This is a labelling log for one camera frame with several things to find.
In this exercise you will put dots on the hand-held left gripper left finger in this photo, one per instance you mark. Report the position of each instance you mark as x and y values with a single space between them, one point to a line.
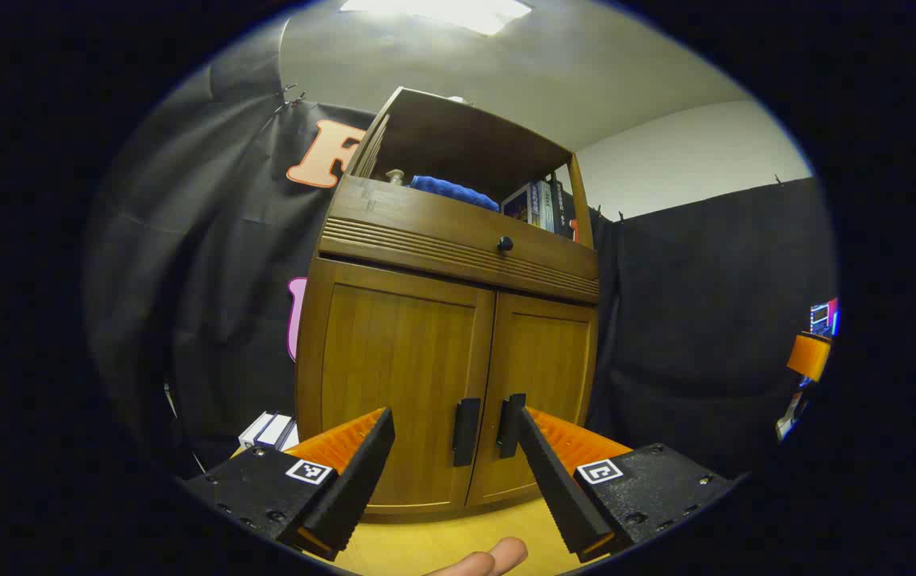
358 480

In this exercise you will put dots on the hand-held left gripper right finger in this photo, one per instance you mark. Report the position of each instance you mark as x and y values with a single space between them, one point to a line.
558 488

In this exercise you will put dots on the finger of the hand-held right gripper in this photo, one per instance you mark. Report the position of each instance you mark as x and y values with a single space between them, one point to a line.
810 356

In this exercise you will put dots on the wooden cabinet door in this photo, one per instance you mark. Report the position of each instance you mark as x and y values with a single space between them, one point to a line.
394 360
546 360

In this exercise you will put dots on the wooden double-door shoe cabinet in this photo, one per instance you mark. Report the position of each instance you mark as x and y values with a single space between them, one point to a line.
307 344

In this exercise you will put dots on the computer monitor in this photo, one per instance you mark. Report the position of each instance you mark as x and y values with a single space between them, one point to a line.
823 318

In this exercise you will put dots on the thin metal stand leg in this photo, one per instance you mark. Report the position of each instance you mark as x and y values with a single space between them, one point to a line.
186 432

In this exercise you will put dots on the wooden drawer with black knob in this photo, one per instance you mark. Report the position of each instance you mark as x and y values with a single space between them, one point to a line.
426 216

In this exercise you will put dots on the grey spine book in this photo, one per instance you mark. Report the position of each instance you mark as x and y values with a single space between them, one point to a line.
542 206

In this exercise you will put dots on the blue spine book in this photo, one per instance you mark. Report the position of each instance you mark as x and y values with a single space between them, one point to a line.
518 204

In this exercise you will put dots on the blue folded towel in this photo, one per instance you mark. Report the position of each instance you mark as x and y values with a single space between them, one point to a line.
450 190

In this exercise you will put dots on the metal cloth clip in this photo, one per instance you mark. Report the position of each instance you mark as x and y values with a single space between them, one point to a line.
296 99
283 90

